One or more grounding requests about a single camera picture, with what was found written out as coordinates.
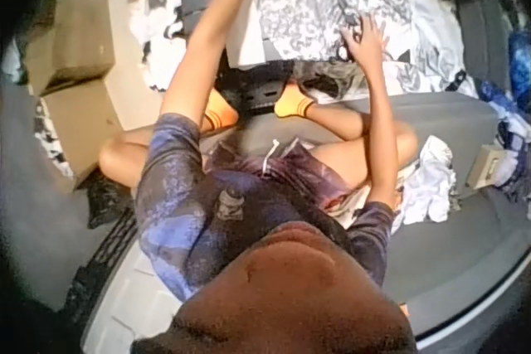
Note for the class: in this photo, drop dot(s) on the person's right hand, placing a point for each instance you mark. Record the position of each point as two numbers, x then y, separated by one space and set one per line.
368 49

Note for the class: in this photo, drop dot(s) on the grey white patterned garment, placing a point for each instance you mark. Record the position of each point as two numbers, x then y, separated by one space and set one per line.
307 10

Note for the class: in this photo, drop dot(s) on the dark crumpled garment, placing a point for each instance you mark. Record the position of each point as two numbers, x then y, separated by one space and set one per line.
323 78

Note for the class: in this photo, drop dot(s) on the black plastic crate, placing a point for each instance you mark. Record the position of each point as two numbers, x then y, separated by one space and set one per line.
257 88

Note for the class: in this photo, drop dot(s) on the heap of white black clothes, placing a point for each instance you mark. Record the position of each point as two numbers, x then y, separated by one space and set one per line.
162 35

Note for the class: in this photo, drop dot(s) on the heap of white patterned clothes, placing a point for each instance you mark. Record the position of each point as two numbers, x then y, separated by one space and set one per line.
435 51

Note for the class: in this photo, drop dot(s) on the person's legs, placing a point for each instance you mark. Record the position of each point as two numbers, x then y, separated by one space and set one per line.
332 155

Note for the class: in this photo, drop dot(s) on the large cardboard box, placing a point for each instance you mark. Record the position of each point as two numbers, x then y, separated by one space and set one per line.
68 43

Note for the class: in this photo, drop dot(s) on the grey seat cushion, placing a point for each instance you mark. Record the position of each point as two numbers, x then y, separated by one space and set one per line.
485 39

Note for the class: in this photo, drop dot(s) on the open cardboard box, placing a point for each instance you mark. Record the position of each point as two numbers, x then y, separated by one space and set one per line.
83 130

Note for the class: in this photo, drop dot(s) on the crumpled white cloth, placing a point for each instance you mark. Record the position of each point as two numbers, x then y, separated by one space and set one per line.
431 180

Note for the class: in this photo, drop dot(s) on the heap of blue white clothes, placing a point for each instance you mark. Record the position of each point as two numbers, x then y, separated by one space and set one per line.
512 122

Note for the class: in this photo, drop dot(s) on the black plastic bag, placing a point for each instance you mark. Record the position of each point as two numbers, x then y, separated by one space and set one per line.
108 202

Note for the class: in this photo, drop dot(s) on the small beige box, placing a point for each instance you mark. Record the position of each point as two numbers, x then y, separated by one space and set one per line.
485 167

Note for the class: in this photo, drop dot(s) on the grey mattress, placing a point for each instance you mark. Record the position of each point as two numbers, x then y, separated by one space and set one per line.
448 246

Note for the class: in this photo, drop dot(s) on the black mesh crate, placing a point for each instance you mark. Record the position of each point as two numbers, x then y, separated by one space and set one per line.
103 258

